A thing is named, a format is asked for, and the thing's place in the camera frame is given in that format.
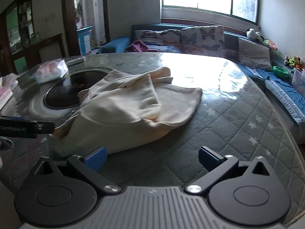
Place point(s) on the panda plush toy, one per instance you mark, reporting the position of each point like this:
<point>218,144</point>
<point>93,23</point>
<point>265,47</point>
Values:
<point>253,33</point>

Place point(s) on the green bowl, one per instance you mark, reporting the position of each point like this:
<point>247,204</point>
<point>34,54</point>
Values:
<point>281,72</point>

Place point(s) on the dark wooden door frame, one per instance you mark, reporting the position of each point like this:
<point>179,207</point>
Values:
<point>69,16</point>

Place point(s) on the white pink tissue pack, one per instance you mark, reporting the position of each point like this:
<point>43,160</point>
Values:
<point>51,71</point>

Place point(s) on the blue sofa bolster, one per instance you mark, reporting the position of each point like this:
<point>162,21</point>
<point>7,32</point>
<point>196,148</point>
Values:
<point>114,44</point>

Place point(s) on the blue sofa cover cloth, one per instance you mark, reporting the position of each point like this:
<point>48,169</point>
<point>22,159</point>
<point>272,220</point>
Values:
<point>283,93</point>

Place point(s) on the clear plastic storage box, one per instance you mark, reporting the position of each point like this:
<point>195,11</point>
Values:
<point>299,80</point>

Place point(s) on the pink white tissue box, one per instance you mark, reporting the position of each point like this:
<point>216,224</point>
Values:
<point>4,97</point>

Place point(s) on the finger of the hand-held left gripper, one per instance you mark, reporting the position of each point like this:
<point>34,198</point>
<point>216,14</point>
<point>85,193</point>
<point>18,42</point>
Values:
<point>46,127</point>

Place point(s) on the cream sweatshirt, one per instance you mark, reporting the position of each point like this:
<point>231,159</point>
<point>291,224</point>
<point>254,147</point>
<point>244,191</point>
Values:
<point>119,109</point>

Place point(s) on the blue white small cabinet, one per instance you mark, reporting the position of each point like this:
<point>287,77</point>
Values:
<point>84,40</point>

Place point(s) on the blue sofa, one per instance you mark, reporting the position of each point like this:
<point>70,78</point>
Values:
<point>232,40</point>

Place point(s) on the black round cooktop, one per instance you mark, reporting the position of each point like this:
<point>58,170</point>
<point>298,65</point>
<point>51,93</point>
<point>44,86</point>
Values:
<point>66,90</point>

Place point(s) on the pile of small plush toys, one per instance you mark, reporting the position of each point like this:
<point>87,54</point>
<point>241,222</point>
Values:
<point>295,62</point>

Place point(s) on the dark wooden display cabinet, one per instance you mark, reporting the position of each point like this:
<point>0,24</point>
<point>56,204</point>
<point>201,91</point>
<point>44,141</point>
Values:
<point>23,43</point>

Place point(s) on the butterfly print cushion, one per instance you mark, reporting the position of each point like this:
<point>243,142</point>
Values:
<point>202,41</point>
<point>157,37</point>

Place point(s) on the purple garment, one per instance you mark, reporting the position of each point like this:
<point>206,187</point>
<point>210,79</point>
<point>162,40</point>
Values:
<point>138,46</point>

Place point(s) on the grey remote control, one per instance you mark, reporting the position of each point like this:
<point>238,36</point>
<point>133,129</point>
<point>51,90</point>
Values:
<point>75,61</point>

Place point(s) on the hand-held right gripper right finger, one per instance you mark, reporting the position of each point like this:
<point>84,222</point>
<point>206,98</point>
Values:
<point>207,158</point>

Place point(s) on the grey pillow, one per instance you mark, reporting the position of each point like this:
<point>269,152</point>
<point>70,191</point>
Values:
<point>255,54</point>

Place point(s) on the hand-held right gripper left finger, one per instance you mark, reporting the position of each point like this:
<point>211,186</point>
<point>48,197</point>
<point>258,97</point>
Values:
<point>96,159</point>

